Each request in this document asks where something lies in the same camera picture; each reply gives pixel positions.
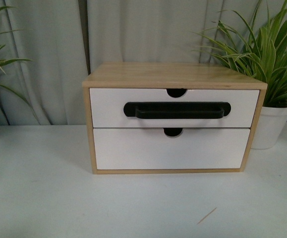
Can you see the white top drawer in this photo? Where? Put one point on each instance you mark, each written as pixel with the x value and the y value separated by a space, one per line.
pixel 107 107

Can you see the white drawer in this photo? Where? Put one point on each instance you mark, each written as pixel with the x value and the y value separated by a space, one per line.
pixel 107 107
pixel 194 148

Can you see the wooden drawer cabinet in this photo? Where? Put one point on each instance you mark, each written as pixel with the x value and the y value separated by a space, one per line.
pixel 176 79

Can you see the white bottom drawer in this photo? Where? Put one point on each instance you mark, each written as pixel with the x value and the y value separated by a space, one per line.
pixel 194 148

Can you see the thin wooden stick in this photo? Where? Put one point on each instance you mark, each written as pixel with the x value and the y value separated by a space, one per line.
pixel 201 220

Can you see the grey curtain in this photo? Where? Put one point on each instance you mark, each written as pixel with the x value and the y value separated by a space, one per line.
pixel 63 40

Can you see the white plant pot right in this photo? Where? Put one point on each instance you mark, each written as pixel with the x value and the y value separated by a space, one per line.
pixel 270 124

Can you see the green plant right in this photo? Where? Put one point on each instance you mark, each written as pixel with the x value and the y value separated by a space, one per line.
pixel 259 52

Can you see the black drawer handle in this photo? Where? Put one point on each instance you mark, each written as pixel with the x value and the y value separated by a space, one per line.
pixel 177 110

